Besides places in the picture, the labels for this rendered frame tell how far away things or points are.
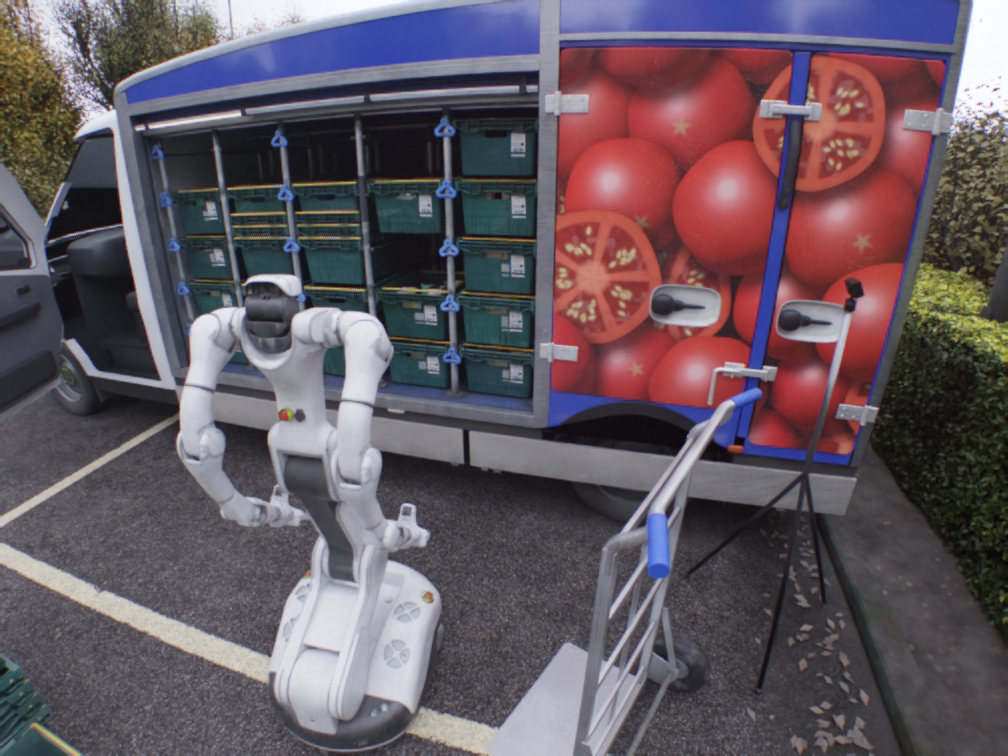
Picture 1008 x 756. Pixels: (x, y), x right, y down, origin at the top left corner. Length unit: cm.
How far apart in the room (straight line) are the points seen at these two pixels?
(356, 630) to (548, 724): 77
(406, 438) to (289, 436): 142
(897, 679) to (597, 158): 234
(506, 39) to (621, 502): 225
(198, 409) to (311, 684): 89
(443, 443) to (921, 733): 234
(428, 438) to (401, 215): 115
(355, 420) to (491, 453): 155
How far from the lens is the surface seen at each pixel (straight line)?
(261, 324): 128
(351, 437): 117
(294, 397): 138
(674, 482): 103
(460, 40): 234
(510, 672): 218
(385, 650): 191
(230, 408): 349
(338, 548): 178
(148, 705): 246
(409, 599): 195
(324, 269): 288
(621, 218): 215
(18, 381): 427
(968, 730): 252
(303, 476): 150
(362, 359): 119
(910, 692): 249
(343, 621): 181
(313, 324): 123
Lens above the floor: 179
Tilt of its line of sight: 23 degrees down
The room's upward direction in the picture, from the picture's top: straight up
